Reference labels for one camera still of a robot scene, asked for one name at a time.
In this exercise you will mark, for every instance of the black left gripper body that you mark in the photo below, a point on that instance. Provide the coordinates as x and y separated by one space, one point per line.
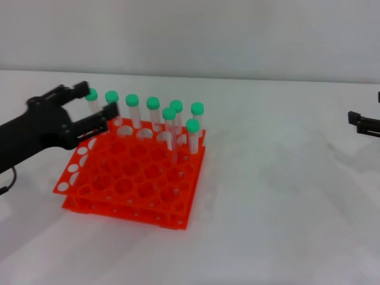
38 127

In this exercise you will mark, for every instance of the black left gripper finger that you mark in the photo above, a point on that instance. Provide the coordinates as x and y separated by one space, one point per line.
69 91
95 123

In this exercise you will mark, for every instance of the clear test tube green cap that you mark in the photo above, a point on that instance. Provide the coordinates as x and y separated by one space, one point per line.
169 113
132 100
193 125
112 96
153 102
92 95
177 105
197 108

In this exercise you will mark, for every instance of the orange plastic test tube rack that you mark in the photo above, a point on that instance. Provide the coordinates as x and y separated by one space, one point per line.
133 178

